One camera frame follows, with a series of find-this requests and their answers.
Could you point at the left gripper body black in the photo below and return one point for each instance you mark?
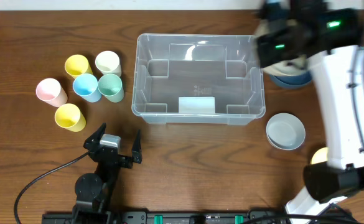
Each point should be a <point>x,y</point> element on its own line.
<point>104,170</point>

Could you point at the cream cup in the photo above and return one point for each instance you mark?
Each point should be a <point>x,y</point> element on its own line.
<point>108,62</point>

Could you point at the clear plastic storage container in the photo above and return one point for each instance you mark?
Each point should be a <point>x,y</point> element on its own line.
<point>186,78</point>

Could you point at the large cream bowl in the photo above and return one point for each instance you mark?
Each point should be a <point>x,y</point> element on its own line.
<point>287,68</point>

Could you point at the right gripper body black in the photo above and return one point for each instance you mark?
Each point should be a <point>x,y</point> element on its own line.
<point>284,47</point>

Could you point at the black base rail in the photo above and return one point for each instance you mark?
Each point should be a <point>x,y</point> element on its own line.
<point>153,218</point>

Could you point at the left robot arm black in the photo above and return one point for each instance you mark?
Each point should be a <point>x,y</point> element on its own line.
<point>94,190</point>

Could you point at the yellow cup upper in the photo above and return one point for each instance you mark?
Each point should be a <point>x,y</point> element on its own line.
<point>77,65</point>

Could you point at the pink cup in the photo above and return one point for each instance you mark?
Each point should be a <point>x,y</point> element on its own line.
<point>50,91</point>

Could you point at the grey small bowl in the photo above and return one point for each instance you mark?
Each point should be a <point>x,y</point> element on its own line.
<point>285,131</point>

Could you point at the blue cup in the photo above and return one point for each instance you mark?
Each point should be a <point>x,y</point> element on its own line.
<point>86,86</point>

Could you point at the dark blue bowl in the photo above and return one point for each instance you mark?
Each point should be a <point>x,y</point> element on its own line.
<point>292,82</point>

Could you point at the yellow cup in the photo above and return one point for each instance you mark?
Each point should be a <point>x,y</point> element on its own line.
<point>77,65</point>
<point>69,116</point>

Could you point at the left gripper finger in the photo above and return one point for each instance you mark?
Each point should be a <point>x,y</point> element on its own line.
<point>92,143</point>
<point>136,148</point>

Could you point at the yellow cup lower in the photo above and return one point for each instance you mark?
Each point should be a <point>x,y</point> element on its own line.
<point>69,116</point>

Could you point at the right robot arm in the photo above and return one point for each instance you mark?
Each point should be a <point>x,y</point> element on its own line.
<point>331,42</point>

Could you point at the yellow small bowl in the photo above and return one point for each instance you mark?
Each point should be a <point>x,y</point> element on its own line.
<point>319,156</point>

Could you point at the green cup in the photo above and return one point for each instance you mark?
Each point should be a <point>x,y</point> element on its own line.
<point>111,87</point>

